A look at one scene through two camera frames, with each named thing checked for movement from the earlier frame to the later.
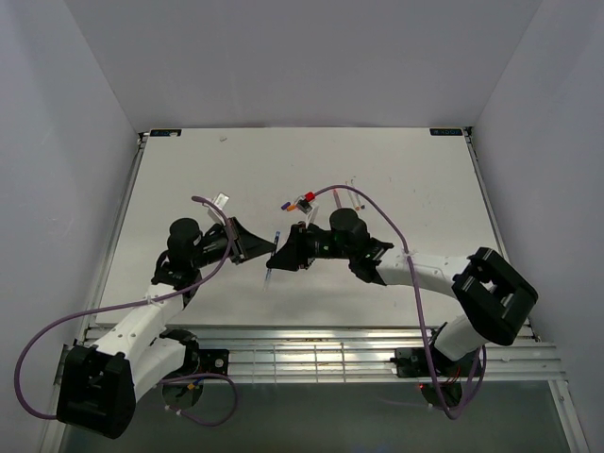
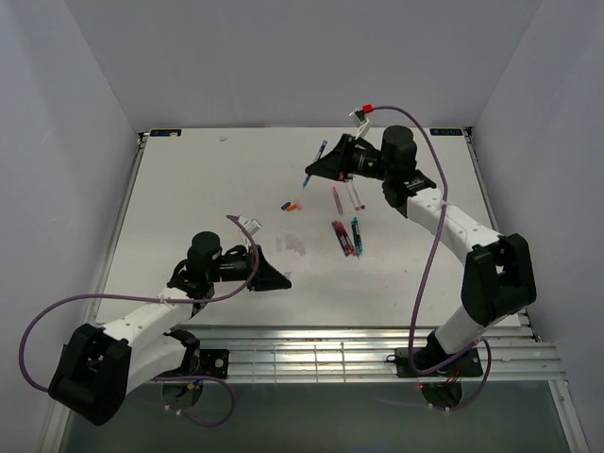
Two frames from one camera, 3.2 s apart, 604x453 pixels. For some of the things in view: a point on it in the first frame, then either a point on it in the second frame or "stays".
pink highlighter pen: [336, 196] stays
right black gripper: [295, 250] to [337, 164]
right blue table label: [444, 131] stays
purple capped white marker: [362, 207] stays
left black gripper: [245, 244] to [268, 277]
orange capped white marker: [352, 197] stays
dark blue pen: [277, 236] to [317, 158]
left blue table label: [165, 132] stays
